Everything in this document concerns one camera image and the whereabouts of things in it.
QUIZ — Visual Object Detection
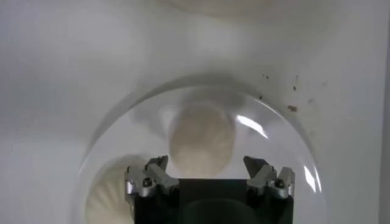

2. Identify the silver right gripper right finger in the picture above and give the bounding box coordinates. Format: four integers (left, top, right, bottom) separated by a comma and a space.
243, 155, 296, 200

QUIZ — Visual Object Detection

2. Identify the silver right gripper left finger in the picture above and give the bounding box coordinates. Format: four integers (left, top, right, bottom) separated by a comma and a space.
124, 155, 180, 203

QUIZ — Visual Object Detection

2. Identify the white steamed baozi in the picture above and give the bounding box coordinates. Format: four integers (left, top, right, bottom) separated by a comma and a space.
84, 166, 135, 224
167, 102, 238, 179

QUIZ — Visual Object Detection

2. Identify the round white plate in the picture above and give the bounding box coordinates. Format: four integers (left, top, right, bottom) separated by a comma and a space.
68, 85, 325, 224

